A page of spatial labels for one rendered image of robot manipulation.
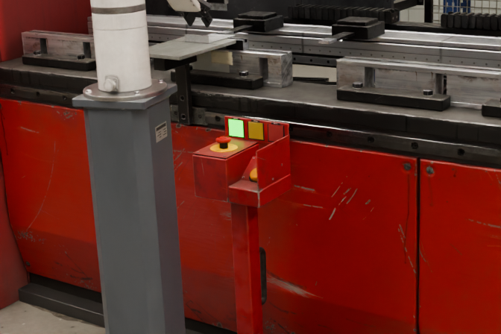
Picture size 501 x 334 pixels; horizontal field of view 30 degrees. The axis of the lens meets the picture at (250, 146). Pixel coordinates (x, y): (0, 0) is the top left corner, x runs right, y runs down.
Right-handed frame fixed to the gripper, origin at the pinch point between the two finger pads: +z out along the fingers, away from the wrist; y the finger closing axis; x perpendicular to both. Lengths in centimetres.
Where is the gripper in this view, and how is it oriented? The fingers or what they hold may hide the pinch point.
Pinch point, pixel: (198, 19)
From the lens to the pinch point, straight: 269.9
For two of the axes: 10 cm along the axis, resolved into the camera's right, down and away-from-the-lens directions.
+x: -4.0, 8.1, -4.2
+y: -8.2, -1.3, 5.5
